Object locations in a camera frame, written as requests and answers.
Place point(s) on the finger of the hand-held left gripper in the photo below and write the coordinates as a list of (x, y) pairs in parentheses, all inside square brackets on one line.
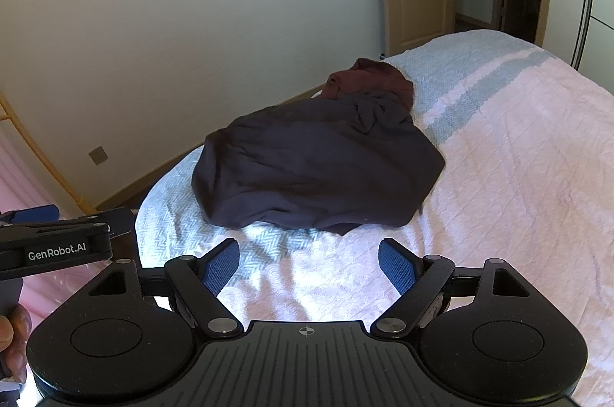
[(41, 212), (122, 222)]

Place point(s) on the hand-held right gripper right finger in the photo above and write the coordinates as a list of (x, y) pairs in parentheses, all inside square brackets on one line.
[(395, 265)]

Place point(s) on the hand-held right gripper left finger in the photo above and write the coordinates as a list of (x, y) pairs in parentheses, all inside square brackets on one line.
[(220, 265)]

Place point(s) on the dark purple shirt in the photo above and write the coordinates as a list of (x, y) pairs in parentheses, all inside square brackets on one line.
[(312, 167)]

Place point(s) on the person's left hand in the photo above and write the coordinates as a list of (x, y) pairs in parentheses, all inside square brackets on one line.
[(14, 340)]

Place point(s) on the maroon garment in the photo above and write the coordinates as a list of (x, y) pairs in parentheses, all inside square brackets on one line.
[(369, 78)]

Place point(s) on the beige wall socket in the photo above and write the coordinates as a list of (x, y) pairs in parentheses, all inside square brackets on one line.
[(98, 155)]

